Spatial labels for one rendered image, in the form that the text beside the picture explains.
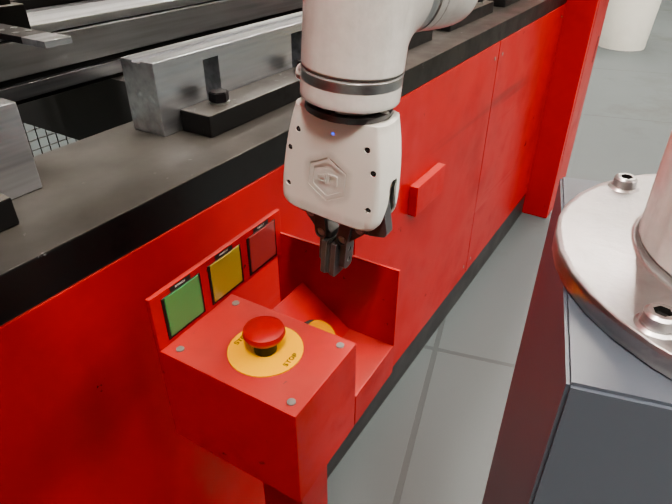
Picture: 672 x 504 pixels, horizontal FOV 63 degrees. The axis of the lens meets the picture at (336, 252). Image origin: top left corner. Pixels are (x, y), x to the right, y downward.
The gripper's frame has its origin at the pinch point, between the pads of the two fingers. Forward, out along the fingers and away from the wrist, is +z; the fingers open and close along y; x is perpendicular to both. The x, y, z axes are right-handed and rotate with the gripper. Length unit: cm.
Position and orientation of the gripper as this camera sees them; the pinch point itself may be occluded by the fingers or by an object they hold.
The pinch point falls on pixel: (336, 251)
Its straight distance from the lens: 55.3
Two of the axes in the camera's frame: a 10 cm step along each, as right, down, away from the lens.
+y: 8.6, 3.5, -3.8
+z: -0.7, 8.2, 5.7
